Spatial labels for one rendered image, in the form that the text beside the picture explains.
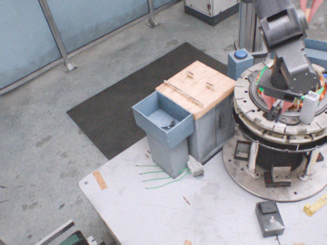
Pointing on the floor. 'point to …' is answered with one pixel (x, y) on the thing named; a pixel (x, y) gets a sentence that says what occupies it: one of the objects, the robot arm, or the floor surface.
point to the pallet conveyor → (79, 239)
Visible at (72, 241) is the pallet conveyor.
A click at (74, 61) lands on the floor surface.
